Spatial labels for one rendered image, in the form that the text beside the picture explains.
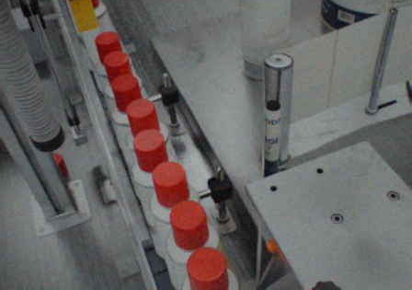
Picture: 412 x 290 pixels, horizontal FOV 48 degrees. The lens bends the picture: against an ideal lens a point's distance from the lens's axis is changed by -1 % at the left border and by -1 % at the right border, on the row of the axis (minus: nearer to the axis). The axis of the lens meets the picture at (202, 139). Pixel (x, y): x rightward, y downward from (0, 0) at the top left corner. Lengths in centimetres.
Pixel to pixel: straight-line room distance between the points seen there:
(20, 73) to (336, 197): 29
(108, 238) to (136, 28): 57
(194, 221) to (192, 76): 51
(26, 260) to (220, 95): 42
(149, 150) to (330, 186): 20
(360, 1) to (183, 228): 64
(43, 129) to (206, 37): 56
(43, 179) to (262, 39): 42
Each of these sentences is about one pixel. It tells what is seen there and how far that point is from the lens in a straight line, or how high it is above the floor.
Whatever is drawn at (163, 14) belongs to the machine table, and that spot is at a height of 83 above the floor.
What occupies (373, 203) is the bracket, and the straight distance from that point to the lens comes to 36.
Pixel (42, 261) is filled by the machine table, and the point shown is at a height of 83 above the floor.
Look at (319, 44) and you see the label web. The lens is 66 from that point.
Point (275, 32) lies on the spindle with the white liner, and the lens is 81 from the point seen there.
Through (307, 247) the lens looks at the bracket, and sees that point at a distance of 33.
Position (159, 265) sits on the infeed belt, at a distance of 64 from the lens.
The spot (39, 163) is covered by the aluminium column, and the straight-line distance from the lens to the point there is 70.
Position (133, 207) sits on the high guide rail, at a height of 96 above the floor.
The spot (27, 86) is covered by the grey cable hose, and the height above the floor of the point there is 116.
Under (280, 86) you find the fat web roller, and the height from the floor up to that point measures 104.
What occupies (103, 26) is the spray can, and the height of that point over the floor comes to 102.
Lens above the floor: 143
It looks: 46 degrees down
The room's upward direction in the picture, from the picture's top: 7 degrees counter-clockwise
